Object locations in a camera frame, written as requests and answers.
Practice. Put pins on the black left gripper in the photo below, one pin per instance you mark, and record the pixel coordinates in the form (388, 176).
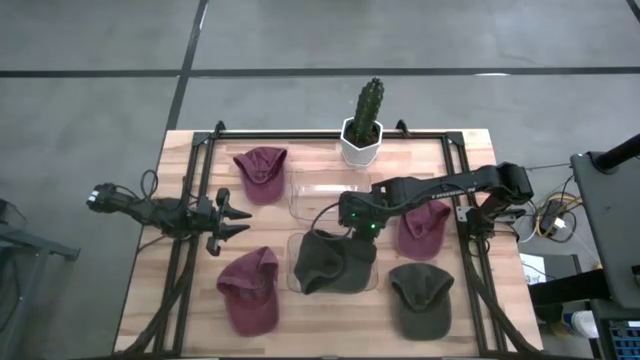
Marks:
(217, 220)

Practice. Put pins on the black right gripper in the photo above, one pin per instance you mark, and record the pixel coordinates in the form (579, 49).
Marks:
(360, 212)

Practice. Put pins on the dark olive baseball cap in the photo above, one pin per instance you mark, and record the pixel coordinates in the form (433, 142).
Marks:
(325, 265)
(422, 305)

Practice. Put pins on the maroon baseball cap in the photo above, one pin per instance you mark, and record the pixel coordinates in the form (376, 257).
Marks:
(262, 175)
(425, 237)
(250, 300)

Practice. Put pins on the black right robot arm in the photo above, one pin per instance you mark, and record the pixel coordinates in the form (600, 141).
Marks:
(450, 182)

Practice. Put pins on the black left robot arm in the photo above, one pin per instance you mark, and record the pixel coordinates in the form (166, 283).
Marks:
(165, 215)

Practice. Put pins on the clear plastic bin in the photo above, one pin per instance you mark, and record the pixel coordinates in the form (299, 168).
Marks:
(320, 192)
(292, 250)

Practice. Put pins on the white hexagonal plant pot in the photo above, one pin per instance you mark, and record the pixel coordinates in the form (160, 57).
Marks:
(360, 156)

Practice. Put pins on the silver mounting plate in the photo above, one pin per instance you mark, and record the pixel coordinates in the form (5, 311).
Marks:
(462, 213)

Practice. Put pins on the green cactus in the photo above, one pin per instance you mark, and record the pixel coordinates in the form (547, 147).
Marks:
(369, 107)

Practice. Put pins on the white paper sheet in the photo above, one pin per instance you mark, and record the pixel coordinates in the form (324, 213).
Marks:
(532, 267)

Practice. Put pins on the white power adapter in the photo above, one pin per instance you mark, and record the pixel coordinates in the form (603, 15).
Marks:
(558, 223)

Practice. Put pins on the grey metal cart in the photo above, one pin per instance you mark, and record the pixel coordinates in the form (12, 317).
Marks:
(30, 250)

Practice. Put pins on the grey flat panel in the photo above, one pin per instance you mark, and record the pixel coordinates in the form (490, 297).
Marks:
(610, 225)

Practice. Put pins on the black pole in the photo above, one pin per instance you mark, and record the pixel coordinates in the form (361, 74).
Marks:
(620, 152)

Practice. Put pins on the blue keyed device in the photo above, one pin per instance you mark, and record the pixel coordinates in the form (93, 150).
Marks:
(625, 342)

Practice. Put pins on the black metal table frame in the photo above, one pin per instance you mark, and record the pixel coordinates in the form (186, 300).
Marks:
(202, 165)

